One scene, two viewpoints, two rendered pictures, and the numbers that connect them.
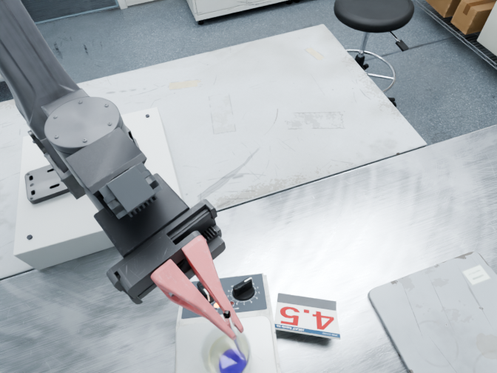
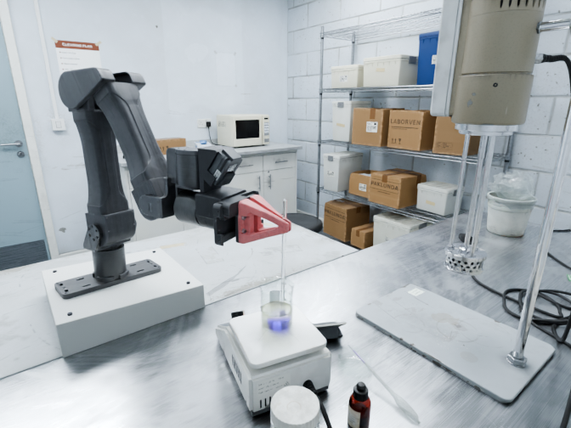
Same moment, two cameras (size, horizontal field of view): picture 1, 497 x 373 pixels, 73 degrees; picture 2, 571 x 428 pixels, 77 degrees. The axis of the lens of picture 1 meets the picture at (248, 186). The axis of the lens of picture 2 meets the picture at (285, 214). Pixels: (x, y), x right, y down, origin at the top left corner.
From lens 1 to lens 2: 0.47 m
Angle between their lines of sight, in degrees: 42
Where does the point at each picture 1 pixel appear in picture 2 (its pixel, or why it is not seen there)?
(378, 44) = not seen: hidden behind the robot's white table
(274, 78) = not seen: hidden behind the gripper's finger
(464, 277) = (409, 294)
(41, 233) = (81, 311)
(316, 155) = (289, 263)
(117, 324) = (160, 371)
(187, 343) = (240, 324)
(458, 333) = (420, 316)
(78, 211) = (112, 296)
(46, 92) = (155, 158)
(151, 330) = (194, 367)
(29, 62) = (149, 143)
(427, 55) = not seen: hidden behind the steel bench
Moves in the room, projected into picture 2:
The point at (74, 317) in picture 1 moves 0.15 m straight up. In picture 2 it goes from (112, 376) to (98, 294)
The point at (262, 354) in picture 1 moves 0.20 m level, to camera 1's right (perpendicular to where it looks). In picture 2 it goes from (297, 318) to (397, 293)
